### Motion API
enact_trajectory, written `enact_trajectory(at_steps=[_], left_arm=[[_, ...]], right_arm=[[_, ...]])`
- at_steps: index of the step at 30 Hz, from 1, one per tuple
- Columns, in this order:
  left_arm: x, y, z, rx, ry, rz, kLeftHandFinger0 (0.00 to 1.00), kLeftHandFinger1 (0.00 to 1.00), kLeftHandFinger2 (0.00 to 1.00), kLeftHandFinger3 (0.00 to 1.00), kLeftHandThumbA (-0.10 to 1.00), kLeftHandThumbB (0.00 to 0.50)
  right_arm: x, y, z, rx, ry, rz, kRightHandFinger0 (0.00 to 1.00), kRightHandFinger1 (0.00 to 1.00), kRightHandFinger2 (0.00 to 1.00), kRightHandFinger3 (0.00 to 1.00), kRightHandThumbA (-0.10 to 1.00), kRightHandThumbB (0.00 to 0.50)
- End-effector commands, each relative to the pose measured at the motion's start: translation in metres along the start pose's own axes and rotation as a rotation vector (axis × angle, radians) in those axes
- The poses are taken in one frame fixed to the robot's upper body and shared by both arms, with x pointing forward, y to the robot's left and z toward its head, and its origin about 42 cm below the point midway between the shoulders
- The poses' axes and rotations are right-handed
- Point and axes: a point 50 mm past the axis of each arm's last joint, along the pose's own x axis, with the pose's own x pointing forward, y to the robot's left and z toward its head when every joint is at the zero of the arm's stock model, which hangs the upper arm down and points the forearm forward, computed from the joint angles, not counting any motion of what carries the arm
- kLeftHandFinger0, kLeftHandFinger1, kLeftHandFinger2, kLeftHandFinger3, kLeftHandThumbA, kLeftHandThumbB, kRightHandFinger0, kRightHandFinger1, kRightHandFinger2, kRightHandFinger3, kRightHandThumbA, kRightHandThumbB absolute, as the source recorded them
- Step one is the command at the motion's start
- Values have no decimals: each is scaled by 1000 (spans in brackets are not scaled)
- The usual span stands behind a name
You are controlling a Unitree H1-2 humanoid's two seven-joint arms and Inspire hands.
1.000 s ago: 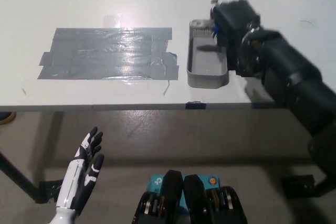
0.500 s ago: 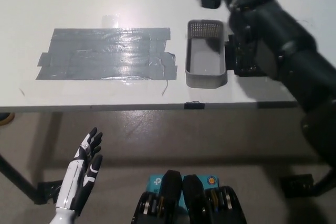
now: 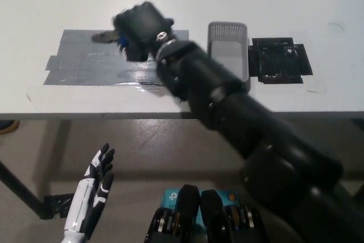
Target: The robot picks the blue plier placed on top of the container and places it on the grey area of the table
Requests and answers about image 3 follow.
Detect large black tape patch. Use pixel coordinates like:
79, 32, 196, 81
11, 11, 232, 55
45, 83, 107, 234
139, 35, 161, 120
247, 37, 315, 85

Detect black and white right hand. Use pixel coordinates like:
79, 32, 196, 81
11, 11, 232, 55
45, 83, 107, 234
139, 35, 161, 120
113, 1, 175, 63

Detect white and black left hand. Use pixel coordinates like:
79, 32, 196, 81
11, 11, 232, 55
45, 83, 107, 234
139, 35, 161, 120
63, 142, 116, 234

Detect grey duct tape patch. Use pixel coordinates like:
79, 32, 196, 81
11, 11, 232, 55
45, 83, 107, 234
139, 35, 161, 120
43, 28, 190, 88

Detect teal box with white logo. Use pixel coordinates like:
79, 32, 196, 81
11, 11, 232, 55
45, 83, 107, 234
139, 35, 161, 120
162, 188, 238, 228

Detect black floor tape patch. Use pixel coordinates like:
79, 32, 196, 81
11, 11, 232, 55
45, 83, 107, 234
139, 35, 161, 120
43, 193, 75, 220

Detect grey perforated plastic basket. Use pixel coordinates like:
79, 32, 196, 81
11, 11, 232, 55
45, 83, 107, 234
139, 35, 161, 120
206, 21, 252, 92

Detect black diagonal table leg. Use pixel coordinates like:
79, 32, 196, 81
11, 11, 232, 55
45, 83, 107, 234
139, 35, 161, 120
0, 159, 47, 220

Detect blue handled pliers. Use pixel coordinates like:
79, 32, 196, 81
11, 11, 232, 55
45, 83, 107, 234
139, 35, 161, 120
90, 30, 128, 53

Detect round dark object tan rim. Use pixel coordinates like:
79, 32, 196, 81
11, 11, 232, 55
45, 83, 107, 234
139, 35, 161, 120
0, 119, 20, 137

